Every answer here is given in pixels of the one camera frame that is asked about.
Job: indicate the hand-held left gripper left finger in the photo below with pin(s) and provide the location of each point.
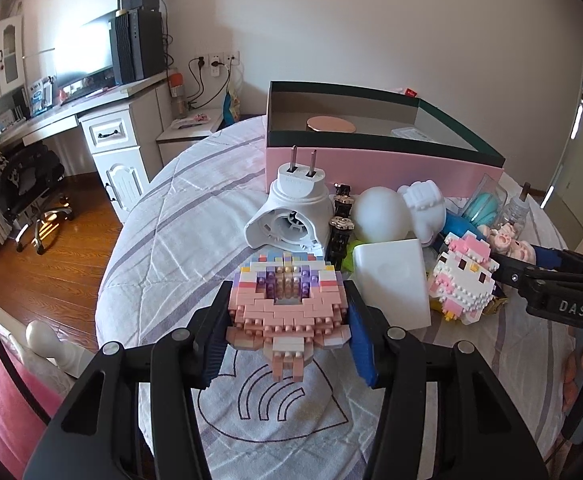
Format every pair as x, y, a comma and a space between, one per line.
214, 355

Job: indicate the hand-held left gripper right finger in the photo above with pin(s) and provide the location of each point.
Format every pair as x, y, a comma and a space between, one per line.
361, 345

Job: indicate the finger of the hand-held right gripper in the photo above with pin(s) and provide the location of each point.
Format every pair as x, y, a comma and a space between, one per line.
509, 270
546, 256

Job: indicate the pink pig figurine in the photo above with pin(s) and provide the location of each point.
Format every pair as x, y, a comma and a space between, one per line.
506, 235

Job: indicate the pink white brick-built cat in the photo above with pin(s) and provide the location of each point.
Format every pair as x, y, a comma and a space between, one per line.
464, 280

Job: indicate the small clear corked bottle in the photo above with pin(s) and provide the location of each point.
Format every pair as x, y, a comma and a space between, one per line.
516, 210

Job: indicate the teal case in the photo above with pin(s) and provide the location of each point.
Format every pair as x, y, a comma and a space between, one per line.
484, 207

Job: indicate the pastel brick-built doll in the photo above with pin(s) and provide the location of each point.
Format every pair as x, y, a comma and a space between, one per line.
281, 320

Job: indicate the black and gold trinket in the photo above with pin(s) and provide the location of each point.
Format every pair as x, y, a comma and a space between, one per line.
340, 225

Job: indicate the white plug-in device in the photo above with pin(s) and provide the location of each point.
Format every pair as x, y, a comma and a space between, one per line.
296, 195

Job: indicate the pink box with green rim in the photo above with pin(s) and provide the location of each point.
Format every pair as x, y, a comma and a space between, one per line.
371, 165

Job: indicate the white square box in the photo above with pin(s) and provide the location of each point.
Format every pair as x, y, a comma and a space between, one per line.
391, 280

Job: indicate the white ball lamp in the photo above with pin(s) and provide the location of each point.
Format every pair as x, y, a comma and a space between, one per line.
381, 212

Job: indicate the white striped quilt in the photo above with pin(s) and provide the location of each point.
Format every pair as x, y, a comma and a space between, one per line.
196, 200

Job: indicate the clear packet with leaflet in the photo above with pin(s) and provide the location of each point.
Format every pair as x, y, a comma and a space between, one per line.
411, 133

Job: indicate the red storage box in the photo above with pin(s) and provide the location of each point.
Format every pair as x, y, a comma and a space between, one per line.
410, 91

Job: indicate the pink bed sheet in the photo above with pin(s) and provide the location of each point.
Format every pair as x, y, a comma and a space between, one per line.
1, 385

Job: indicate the rose gold lidded jar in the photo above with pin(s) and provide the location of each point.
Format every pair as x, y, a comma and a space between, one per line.
331, 124

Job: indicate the white nightstand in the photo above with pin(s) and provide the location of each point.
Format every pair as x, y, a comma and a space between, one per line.
191, 132

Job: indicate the pink flat pouch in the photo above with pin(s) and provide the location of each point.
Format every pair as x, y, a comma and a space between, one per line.
196, 119

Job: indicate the white desk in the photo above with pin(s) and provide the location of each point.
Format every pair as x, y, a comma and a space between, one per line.
116, 130

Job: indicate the blue snack bag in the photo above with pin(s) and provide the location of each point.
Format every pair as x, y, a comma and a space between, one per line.
230, 105

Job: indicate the orange-capped bottle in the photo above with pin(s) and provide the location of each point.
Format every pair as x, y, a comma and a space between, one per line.
176, 100

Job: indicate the black office chair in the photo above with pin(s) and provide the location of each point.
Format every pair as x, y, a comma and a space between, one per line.
26, 175

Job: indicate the blue and white carton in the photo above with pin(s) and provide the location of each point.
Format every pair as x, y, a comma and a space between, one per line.
41, 97

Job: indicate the black computer tower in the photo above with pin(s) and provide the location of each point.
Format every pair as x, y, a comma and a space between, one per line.
139, 47

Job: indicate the computer monitor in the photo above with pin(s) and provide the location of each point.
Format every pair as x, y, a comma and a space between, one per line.
96, 45

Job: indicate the white bed post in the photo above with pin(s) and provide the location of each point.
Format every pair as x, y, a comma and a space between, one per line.
46, 340

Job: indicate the white wall socket panel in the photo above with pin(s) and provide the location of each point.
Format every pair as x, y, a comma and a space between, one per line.
216, 60

